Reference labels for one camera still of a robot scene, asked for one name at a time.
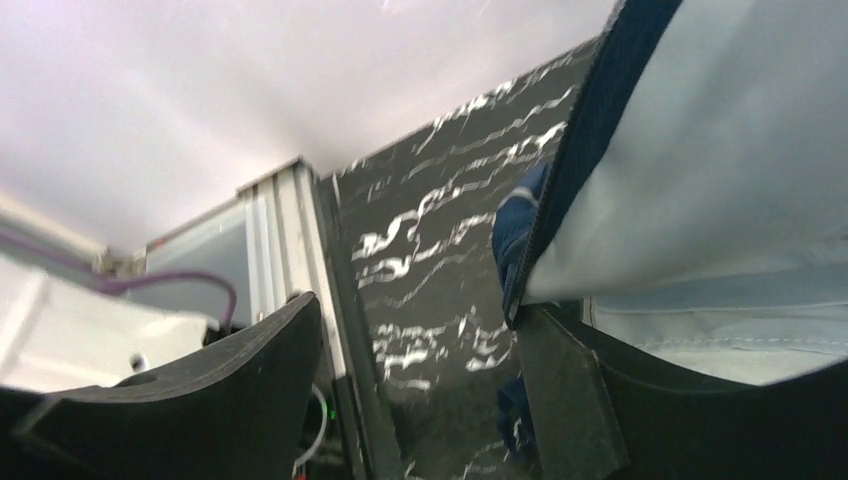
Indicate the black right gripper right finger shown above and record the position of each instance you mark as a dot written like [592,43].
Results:
[605,410]

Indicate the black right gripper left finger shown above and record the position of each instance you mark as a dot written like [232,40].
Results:
[233,410]

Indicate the navy blue student backpack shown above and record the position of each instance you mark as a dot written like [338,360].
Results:
[696,208]

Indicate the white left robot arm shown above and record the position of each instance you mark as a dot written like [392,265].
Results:
[57,335]

